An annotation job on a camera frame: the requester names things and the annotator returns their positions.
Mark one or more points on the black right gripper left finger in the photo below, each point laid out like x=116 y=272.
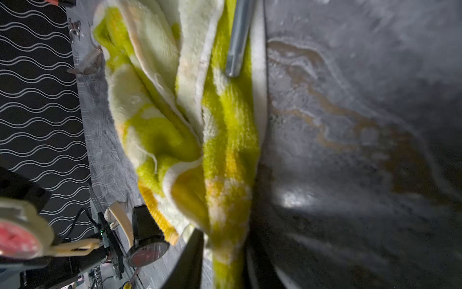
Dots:
x=187 y=273

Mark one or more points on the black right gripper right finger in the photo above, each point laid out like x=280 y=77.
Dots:
x=259 y=271

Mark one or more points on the yellow green white towel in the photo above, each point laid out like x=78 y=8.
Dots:
x=192 y=133

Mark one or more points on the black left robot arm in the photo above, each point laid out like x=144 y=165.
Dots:
x=50 y=272

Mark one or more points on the small metal clasp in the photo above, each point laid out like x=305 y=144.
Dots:
x=74 y=30

